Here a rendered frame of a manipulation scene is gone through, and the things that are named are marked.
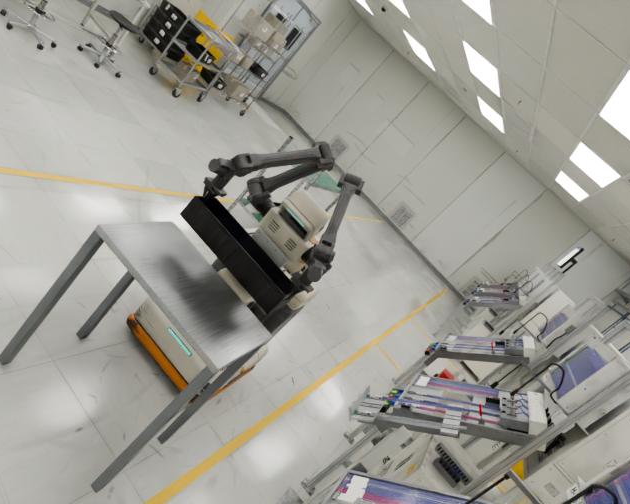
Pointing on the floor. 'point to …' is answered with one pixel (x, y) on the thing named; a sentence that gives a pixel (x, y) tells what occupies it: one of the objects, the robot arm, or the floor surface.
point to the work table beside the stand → (168, 247)
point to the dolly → (165, 22)
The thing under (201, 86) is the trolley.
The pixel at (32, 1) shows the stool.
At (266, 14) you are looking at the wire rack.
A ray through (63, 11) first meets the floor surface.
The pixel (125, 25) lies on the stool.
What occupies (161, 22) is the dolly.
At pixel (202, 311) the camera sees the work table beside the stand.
